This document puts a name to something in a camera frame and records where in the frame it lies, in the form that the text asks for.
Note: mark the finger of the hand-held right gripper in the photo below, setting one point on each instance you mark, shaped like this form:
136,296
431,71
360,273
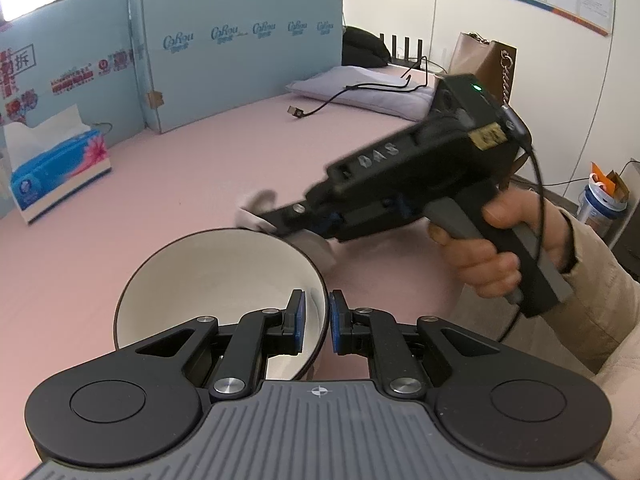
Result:
290,215

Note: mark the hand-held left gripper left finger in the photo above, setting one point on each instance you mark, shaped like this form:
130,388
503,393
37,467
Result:
300,320

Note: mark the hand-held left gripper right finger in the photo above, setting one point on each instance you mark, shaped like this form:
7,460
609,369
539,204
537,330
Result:
336,320

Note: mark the white bowl with dark rim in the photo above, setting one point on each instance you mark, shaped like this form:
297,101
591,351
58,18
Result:
210,280

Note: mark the person's right forearm beige sleeve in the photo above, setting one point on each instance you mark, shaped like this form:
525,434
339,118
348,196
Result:
600,310

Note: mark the person's right hand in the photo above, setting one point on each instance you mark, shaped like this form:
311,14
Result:
480,270

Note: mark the lavender pillow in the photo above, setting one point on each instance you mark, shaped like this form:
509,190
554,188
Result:
380,97

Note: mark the black router antennas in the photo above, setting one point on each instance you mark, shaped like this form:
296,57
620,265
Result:
400,49

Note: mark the black cloth bundle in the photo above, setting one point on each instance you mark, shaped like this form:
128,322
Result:
362,47

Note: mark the light blue panel with logos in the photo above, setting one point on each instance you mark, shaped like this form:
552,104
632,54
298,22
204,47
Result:
240,60

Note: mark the white plastic bucket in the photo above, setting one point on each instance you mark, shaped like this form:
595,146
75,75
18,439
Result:
597,212

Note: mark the orange paper packets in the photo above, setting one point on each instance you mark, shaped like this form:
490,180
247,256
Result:
612,185

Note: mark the blue floral tissue box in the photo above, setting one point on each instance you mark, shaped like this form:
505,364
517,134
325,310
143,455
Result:
55,170

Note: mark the light blue panel with tape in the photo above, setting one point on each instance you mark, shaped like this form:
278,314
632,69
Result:
65,40

